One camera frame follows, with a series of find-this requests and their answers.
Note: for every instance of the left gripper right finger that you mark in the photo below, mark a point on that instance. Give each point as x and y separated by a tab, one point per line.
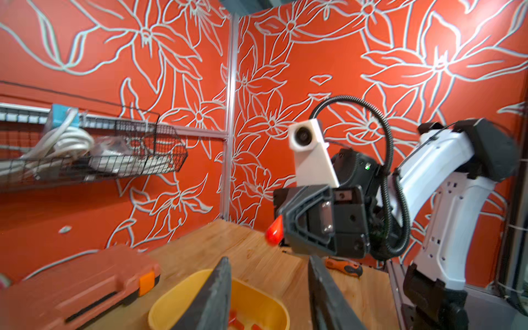
329	308

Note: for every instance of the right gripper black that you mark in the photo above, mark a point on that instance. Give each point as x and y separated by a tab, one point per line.
332	222

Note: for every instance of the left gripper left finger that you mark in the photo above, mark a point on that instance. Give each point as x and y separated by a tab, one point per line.
211	307

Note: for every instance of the red screw sleeve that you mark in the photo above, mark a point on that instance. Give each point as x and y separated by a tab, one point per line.
274	235

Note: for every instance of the yellow plastic tray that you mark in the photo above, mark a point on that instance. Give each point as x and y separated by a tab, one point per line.
254	308

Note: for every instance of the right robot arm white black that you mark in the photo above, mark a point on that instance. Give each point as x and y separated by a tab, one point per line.
457	168

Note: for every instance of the orange tool case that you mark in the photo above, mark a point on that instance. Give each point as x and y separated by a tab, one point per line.
72	294

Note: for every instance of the white power adapter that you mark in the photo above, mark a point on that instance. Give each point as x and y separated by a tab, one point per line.
111	155

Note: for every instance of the blue white small box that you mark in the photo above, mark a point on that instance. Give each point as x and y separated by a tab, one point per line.
58	115

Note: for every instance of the orange handled screwdriver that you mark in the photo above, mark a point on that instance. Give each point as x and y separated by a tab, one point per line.
344	266

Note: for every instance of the black wire wall basket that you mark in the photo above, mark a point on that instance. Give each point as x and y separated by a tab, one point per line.
51	138

